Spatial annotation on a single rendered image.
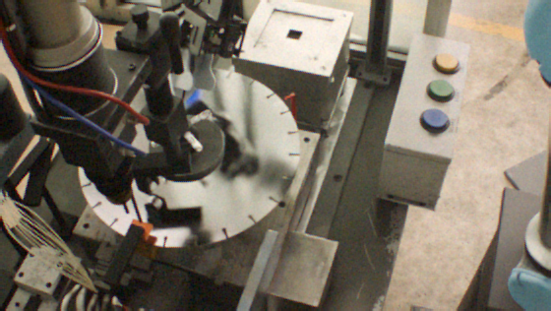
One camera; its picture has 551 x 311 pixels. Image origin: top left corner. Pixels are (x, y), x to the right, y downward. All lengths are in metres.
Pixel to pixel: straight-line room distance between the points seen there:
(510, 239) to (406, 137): 0.27
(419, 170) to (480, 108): 1.32
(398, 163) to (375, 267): 0.17
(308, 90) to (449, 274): 0.96
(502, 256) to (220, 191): 0.49
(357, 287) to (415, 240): 0.94
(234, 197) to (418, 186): 0.34
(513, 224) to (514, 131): 1.19
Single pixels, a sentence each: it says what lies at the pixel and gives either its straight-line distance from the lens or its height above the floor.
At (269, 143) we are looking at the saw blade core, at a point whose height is 0.95.
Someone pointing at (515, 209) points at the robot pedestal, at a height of 0.75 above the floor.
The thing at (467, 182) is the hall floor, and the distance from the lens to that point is 2.11.
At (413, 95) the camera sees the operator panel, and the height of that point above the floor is 0.90.
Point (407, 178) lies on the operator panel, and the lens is 1.06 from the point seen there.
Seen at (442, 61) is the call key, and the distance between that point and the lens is 1.13.
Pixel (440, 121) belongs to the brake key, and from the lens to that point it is 1.03.
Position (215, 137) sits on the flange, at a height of 0.96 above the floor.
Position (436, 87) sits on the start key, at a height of 0.91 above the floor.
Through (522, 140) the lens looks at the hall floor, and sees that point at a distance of 2.29.
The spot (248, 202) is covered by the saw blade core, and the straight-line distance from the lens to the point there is 0.87.
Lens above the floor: 1.67
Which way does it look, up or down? 52 degrees down
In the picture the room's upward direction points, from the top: 2 degrees counter-clockwise
